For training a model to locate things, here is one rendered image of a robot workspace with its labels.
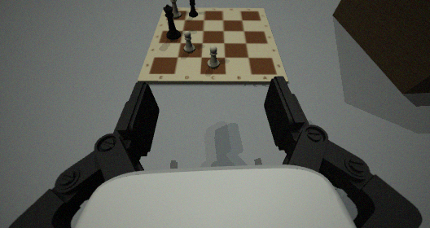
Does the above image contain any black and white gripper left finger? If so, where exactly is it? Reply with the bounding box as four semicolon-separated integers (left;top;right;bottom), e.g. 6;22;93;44
9;82;160;228

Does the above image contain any white pawn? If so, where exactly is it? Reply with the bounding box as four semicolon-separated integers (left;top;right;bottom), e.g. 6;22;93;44
208;46;219;68
184;31;195;52

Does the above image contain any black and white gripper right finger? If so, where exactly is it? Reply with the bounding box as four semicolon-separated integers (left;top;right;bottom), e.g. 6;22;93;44
264;76;423;228

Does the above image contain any wooden chessboard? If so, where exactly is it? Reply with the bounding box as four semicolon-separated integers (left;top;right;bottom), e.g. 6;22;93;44
138;7;288;84

